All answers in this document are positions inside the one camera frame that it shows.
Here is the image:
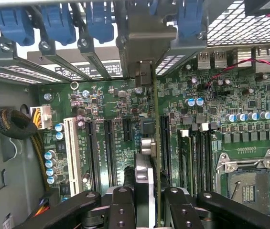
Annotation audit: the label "long PCIe expansion slot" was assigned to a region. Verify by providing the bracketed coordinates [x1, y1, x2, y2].
[103, 118, 118, 188]
[160, 115, 172, 178]
[84, 119, 101, 193]

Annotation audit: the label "blue slot latch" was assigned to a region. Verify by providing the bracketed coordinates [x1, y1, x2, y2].
[0, 7, 35, 47]
[40, 3, 77, 46]
[86, 1, 114, 44]
[176, 0, 205, 39]

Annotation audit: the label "black sleeved power cable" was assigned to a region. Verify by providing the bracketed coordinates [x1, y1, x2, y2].
[0, 108, 39, 140]

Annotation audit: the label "CPU socket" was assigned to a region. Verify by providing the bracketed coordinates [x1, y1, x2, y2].
[215, 149, 270, 224]

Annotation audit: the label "black RAM slot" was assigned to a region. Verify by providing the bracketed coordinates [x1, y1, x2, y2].
[199, 123, 214, 193]
[192, 125, 201, 194]

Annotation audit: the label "green motherboard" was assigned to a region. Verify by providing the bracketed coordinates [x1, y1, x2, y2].
[38, 46, 270, 229]

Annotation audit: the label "short PCIe expansion slot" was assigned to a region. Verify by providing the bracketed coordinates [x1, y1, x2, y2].
[122, 118, 133, 142]

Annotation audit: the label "yellow black wire bundle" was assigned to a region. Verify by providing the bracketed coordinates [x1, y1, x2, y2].
[31, 130, 52, 191]

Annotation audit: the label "red black twisted wire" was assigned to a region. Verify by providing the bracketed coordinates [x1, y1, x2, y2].
[204, 59, 270, 88]

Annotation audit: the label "open black PC case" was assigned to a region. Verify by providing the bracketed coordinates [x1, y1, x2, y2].
[0, 0, 270, 229]

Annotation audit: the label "silver USB port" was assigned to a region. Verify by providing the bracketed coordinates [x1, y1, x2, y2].
[198, 51, 212, 70]
[213, 51, 228, 69]

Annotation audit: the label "black connector coloured wires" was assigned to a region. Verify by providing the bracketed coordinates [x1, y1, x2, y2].
[33, 188, 61, 218]

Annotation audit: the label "white PCI expansion slot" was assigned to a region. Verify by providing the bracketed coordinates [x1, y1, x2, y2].
[63, 116, 81, 197]

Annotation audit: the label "white power connector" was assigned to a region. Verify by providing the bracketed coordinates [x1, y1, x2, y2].
[29, 106, 53, 129]

